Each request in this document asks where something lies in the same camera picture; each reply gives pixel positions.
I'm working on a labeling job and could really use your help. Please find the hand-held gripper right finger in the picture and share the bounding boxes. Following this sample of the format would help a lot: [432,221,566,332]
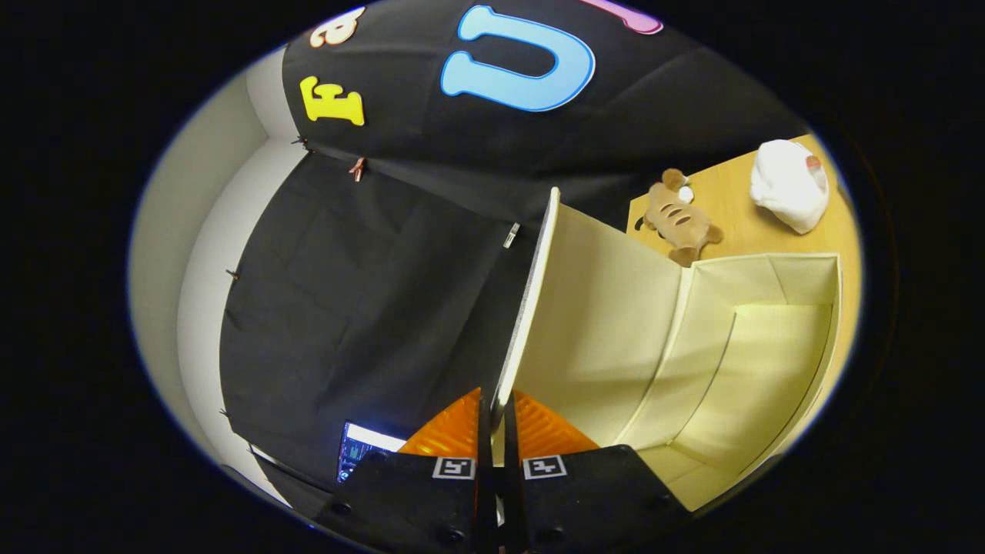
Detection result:
[504,389,693,554]

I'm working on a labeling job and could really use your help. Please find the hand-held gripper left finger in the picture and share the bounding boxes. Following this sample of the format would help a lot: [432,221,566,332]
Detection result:
[312,387,495,554]

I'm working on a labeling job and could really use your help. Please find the grey fabric storage box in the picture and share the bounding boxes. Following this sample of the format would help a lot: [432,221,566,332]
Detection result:
[492,187,843,512]

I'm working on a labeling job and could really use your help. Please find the glowing computer screen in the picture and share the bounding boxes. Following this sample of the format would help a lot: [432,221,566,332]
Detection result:
[337,421,407,483]

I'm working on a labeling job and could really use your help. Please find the black backdrop cloth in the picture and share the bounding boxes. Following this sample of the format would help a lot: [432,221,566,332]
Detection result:
[219,0,809,493]

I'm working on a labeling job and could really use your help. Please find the brown striped plush toy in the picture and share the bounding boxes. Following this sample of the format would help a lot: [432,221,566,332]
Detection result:
[635,168,725,269]

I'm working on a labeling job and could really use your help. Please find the white plush toy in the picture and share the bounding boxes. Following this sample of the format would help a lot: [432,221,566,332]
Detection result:
[750,138,831,235]

